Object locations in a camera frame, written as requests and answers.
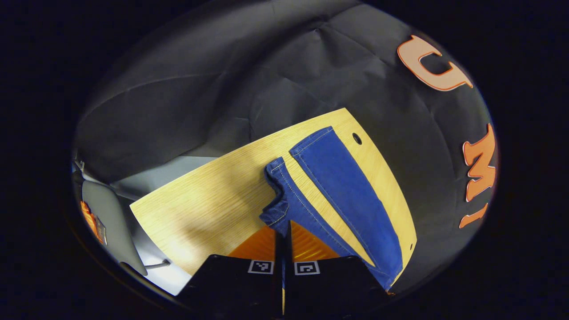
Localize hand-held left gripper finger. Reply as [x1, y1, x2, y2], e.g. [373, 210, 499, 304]
[284, 220, 392, 318]
[178, 221, 285, 318]

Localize blue jeans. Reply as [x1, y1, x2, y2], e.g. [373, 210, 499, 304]
[259, 126, 404, 292]

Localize grey chair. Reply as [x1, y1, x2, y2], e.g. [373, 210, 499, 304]
[81, 180, 148, 276]

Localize orange ribbed object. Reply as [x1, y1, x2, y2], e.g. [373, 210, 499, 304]
[80, 200, 108, 246]

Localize black backdrop cloth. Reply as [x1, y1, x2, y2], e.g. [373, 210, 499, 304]
[73, 0, 498, 294]

